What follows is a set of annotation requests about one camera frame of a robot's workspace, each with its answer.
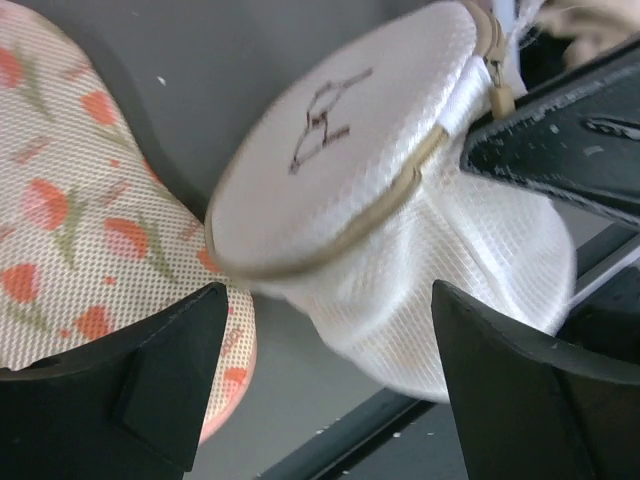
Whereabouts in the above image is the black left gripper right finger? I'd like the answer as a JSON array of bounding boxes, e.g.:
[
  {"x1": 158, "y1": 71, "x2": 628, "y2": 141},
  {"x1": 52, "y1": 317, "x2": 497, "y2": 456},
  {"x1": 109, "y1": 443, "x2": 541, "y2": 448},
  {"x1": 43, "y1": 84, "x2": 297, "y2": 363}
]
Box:
[{"x1": 431, "y1": 280, "x2": 639, "y2": 479}]

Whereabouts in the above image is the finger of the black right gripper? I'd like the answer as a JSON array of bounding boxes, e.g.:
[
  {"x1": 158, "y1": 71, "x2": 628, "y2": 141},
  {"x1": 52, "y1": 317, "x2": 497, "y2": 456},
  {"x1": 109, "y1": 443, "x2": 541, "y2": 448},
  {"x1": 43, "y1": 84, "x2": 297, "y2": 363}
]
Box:
[{"x1": 460, "y1": 37, "x2": 639, "y2": 225}]

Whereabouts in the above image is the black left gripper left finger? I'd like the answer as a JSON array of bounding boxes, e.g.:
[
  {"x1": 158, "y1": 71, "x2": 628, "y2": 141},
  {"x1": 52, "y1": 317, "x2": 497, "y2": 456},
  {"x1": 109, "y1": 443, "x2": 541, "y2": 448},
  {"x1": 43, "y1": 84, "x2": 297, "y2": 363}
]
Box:
[{"x1": 1, "y1": 283, "x2": 228, "y2": 480}]

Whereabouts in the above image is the white mesh laundry bag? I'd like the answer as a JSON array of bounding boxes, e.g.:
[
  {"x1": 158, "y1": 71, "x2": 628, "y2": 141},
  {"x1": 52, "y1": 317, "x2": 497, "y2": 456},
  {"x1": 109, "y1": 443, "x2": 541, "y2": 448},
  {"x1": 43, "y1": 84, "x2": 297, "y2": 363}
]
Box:
[{"x1": 205, "y1": 1, "x2": 576, "y2": 402}]

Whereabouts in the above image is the floral mesh laundry bag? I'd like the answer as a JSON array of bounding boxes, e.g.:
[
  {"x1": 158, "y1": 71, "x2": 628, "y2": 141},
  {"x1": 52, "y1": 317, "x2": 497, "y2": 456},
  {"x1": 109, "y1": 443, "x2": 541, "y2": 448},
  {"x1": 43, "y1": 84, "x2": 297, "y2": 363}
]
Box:
[{"x1": 0, "y1": 9, "x2": 259, "y2": 444}]

